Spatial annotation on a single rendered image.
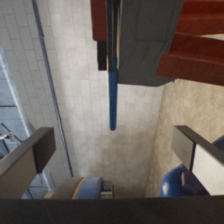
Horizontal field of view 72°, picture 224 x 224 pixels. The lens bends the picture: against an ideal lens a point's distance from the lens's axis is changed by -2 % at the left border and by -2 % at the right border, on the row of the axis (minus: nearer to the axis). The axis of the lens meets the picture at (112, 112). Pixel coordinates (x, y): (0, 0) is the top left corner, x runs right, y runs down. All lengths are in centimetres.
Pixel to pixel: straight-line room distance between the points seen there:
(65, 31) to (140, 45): 315
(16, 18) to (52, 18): 65
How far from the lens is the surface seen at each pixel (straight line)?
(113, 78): 19
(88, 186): 31
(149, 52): 17
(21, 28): 357
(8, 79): 386
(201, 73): 20
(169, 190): 24
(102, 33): 26
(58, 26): 333
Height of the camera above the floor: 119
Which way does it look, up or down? 1 degrees down
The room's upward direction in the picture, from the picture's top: 91 degrees counter-clockwise
